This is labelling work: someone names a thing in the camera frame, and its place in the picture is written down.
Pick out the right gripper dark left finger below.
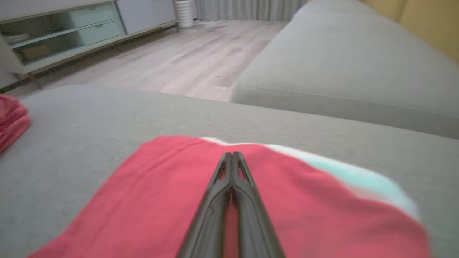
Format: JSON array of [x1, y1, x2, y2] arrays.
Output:
[[176, 152, 233, 258]]

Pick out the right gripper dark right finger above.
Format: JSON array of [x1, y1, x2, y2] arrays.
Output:
[[232, 152, 286, 258]]

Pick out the red shorts with white stripes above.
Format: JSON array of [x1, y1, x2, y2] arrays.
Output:
[[27, 135, 431, 258]]

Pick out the red and white basketball jersey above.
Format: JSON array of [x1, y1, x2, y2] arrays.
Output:
[[0, 94, 32, 154]]

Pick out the large grey sofa seat cushion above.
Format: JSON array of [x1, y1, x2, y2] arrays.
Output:
[[0, 84, 459, 258]]

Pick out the small grey sofa seat cushion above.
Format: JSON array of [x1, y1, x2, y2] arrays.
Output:
[[229, 0, 459, 140]]

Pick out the white ribbed cylinder appliance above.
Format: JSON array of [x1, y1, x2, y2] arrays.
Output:
[[175, 0, 196, 28]]

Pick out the grey pleated curtain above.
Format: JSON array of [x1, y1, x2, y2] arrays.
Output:
[[194, 0, 309, 22]]

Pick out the low pale green TV cabinet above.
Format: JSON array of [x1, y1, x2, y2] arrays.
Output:
[[0, 0, 179, 90]]

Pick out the yellow sofa backrest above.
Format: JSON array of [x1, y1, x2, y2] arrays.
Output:
[[359, 0, 459, 67]]

